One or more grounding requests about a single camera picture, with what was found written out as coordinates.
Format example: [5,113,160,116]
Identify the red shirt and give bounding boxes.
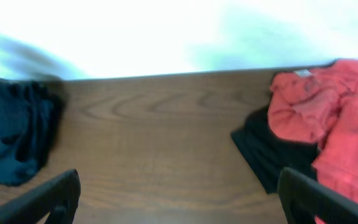
[268,59,358,203]

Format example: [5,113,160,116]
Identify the black garment under pile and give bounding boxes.
[231,106,318,194]

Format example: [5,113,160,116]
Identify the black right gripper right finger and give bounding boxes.
[277,167,358,224]

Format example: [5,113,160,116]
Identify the navy blue denim shorts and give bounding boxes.
[0,79,65,186]

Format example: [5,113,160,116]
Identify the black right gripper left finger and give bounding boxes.
[0,169,81,224]

